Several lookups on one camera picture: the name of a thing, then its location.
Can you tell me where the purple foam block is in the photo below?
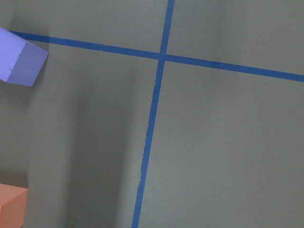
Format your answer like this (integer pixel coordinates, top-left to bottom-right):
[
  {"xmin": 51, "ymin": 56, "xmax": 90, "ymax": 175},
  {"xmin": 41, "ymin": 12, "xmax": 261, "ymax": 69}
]
[{"xmin": 0, "ymin": 28, "xmax": 48, "ymax": 86}]

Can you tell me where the orange foam block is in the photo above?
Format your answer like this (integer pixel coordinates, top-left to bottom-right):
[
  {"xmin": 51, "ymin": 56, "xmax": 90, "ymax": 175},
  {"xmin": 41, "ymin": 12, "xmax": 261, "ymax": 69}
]
[{"xmin": 0, "ymin": 184, "xmax": 29, "ymax": 228}]

